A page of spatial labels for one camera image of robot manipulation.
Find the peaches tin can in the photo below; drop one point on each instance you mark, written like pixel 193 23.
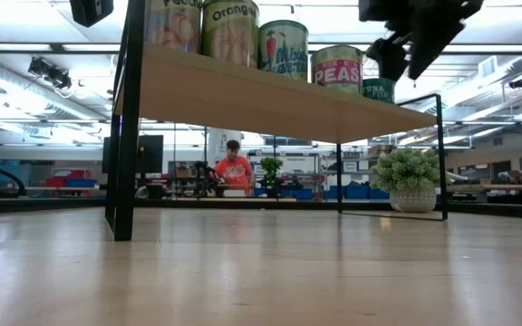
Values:
pixel 172 27

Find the wooden shelf with black legs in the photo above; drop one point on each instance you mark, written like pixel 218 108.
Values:
pixel 243 99

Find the black background monitor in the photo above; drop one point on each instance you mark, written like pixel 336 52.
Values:
pixel 152 154

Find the blue storage bin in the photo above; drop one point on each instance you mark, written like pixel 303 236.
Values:
pixel 356 192
pixel 379 194
pixel 302 194
pixel 82 183

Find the wooden background table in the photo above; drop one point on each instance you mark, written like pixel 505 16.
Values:
pixel 505 187

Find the green plant in white pot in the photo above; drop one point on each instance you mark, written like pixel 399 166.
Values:
pixel 406 172

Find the green tuna fish tin can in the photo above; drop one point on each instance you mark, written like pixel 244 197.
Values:
pixel 379 90

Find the small green background plant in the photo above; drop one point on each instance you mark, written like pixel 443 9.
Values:
pixel 271 165

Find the oranges tin can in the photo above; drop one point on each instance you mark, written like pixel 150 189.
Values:
pixel 230 36

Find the black aluminium rig frame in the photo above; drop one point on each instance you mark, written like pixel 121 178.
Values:
pixel 61 204

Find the person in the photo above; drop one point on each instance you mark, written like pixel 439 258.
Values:
pixel 234 169

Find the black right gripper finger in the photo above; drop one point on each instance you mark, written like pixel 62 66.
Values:
pixel 390 59
pixel 428 45

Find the red storage bin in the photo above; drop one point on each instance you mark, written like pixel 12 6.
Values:
pixel 55 181

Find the green peas tin can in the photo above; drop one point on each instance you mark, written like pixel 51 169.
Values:
pixel 337 70

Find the mixed vegetables tin can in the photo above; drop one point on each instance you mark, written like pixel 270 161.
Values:
pixel 283 50

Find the white wall sign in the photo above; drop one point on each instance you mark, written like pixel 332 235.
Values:
pixel 302 164

